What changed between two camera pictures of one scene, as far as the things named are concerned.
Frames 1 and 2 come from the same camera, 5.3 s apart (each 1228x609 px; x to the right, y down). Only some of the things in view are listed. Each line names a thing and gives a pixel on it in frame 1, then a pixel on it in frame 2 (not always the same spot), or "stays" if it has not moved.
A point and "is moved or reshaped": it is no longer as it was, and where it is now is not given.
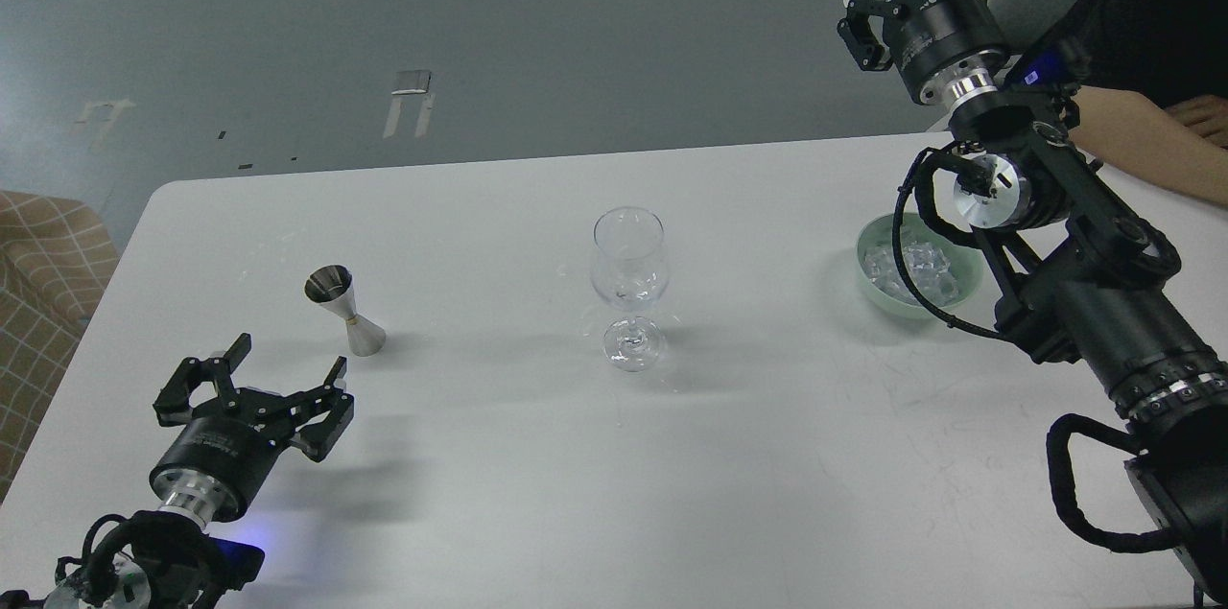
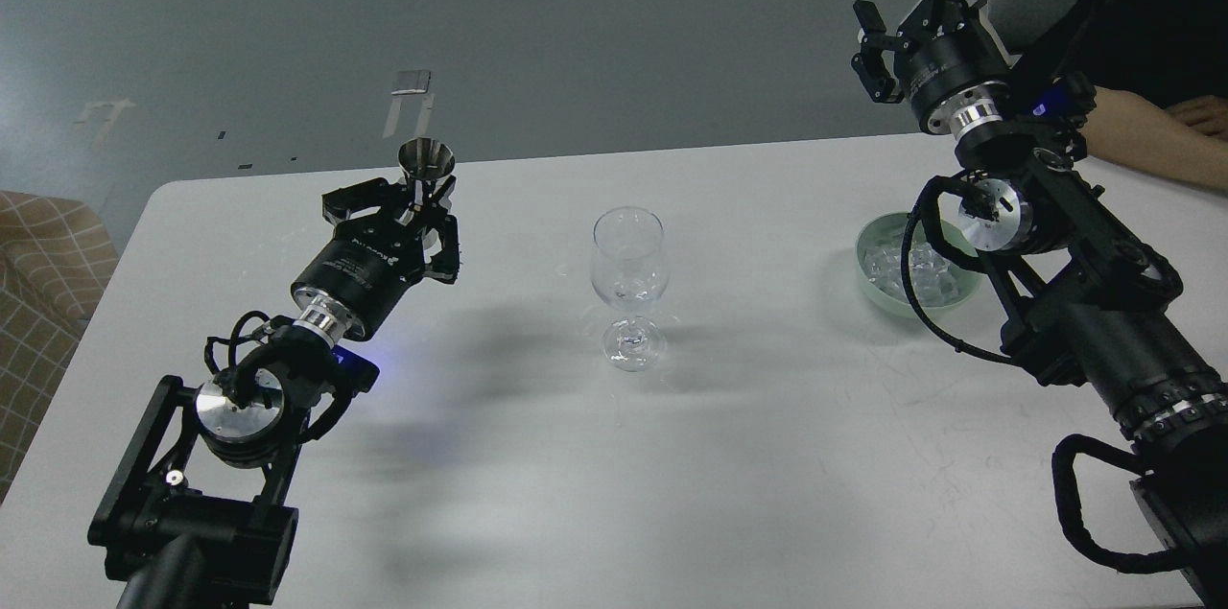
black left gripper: x=240 y=438 to x=354 y=277
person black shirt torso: x=1153 y=18 stays
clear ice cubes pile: x=929 y=266 stays
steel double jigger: x=331 y=287 is moved or reshaped
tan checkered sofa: x=56 y=263 stays
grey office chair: x=1027 y=11 stays
